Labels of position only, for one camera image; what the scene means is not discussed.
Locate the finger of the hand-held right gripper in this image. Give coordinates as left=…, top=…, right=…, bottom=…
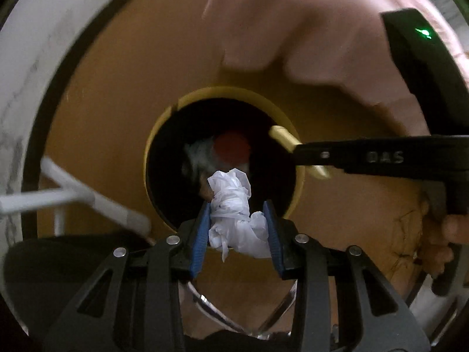
left=291, top=140, right=347, bottom=171

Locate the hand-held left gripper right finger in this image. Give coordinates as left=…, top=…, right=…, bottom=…
left=262, top=199, right=429, bottom=352

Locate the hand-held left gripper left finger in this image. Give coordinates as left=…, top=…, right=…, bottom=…
left=42, top=200, right=213, bottom=352

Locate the white tissue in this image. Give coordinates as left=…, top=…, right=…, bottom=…
left=207, top=168, right=273, bottom=263

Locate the yellow-rimmed trash bin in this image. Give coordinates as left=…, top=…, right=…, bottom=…
left=143, top=86, right=305, bottom=230

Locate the person's right hand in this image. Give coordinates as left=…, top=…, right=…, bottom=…
left=416, top=191, right=469, bottom=279

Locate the pink clothing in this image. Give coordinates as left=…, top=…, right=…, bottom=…
left=201, top=0, right=469, bottom=136

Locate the white metal frame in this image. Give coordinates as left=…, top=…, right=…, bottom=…
left=0, top=156, right=152, bottom=244

